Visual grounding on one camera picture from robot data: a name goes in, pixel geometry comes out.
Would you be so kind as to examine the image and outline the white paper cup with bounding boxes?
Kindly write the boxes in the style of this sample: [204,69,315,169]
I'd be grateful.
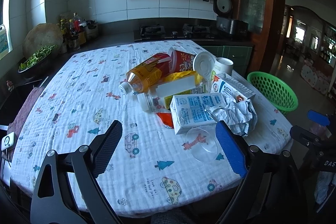
[213,57,234,76]

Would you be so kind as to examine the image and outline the polka dot play tent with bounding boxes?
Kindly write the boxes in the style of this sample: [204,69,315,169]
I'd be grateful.
[300,60,330,95]

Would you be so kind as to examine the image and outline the green plastic basket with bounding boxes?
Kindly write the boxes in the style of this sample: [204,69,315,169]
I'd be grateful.
[247,72,298,115]

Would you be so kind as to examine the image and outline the white plastic lid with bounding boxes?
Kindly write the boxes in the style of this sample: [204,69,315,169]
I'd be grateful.
[193,51,216,81]

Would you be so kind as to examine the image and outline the blue white milk carton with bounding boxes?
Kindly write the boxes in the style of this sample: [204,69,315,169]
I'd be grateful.
[170,93,224,135]

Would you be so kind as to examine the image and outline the bowl of green vegetables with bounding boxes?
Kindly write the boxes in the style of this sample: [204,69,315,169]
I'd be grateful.
[18,45,57,79]

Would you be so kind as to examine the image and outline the red sauce bottle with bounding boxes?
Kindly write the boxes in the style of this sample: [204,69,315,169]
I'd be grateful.
[72,12,81,33]

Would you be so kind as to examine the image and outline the black gas stove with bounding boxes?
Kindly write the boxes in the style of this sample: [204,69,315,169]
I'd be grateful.
[133,24,215,42]

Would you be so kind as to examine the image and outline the cartoon print tablecloth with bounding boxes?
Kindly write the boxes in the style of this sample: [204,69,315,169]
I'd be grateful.
[10,39,294,218]

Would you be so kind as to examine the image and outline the tall milk carton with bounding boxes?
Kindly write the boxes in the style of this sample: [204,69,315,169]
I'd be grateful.
[210,73,255,102]

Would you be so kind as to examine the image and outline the clear bottle yellow label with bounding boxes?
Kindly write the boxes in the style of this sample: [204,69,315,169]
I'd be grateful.
[137,74,209,113]

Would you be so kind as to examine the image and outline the orange drink plastic bottle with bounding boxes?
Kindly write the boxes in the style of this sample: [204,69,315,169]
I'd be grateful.
[119,53,171,95]

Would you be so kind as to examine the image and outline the clear plastic dome lid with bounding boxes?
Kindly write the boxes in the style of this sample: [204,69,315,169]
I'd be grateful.
[182,124,219,162]

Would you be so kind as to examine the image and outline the green kitchen cabinet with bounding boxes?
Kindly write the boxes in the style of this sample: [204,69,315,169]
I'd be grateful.
[203,46,253,77]

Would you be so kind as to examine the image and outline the white paper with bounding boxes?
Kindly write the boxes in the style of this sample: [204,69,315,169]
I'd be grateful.
[205,94,257,136]

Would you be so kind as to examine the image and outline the black rice cooker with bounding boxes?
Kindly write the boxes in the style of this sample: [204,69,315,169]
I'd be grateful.
[213,0,248,35]

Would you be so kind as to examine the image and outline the red cartoon paper cup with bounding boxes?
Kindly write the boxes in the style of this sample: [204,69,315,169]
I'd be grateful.
[168,48,195,73]

